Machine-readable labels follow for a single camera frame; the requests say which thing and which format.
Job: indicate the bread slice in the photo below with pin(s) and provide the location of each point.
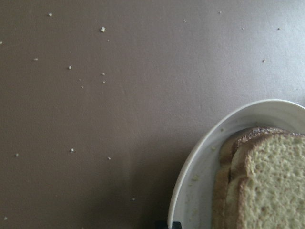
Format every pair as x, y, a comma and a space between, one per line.
222, 178
267, 187

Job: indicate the white round plate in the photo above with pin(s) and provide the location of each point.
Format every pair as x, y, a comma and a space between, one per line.
191, 201

